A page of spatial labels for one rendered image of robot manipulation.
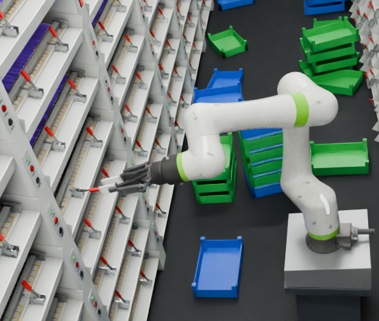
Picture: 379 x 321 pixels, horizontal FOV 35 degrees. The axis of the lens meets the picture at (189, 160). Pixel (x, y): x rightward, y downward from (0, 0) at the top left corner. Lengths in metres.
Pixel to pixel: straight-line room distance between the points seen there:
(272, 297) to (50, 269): 1.20
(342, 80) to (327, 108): 1.99
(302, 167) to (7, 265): 1.18
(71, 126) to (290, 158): 0.82
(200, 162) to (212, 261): 1.17
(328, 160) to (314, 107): 1.39
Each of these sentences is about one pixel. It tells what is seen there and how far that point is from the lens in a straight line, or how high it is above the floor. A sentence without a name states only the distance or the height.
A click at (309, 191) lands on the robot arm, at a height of 0.63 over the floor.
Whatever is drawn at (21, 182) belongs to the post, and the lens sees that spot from 1.65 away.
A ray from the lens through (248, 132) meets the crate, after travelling 2.87.
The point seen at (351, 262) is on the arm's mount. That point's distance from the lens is 2.30.
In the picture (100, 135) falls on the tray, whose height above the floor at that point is 0.90.
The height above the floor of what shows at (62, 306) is 0.71.
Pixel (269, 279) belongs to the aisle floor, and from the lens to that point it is 2.77.
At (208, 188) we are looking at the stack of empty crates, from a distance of 3.09.
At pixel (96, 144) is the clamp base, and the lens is 2.20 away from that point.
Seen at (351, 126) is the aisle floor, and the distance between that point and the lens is 3.56.
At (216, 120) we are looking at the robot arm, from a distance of 1.81.
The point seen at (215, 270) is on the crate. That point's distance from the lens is 2.84.
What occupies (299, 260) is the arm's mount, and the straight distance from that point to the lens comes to 2.33.
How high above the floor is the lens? 2.14
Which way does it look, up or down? 38 degrees down
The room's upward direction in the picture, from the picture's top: 14 degrees counter-clockwise
